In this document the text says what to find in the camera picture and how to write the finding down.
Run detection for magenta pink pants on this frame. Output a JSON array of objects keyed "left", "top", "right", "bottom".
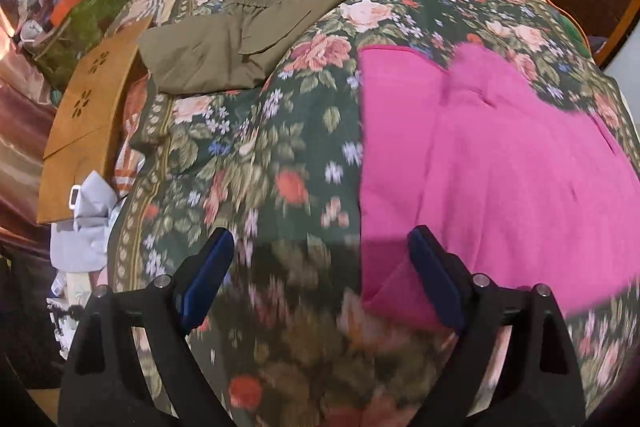
[{"left": 359, "top": 43, "right": 639, "bottom": 329}]

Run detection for white crumpled cloth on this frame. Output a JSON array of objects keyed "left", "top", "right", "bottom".
[{"left": 50, "top": 171, "right": 125, "bottom": 274}]

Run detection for dark green floral bedspread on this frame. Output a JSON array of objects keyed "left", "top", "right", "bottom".
[{"left": 108, "top": 0, "right": 639, "bottom": 426}]

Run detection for wooden lap desk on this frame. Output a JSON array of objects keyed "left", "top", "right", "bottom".
[{"left": 37, "top": 16, "right": 152, "bottom": 225}]

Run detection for pink striped curtain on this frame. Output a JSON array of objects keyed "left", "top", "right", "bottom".
[{"left": 1, "top": 15, "right": 55, "bottom": 257}]

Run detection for olive green folded pants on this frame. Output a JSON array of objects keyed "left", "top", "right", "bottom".
[{"left": 139, "top": 0, "right": 346, "bottom": 95}]

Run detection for green basket of clutter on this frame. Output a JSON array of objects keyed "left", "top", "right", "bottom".
[{"left": 20, "top": 0, "right": 127, "bottom": 91}]

